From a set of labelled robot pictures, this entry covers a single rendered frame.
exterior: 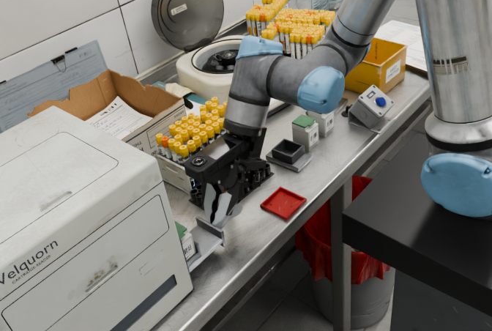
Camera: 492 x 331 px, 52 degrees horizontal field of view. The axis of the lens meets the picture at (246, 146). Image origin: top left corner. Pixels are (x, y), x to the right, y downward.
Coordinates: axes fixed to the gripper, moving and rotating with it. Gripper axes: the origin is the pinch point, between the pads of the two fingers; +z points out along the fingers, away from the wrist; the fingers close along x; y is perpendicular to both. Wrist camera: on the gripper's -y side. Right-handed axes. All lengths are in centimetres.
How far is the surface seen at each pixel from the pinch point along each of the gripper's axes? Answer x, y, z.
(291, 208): -6.2, 16.0, -4.0
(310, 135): 1.7, 29.4, -16.6
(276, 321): 23, 77, 62
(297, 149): 1.5, 25.5, -13.3
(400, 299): -27.4, 33.3, 10.6
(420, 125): 35, 197, -7
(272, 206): -2.6, 14.6, -3.1
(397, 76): -1, 61, -33
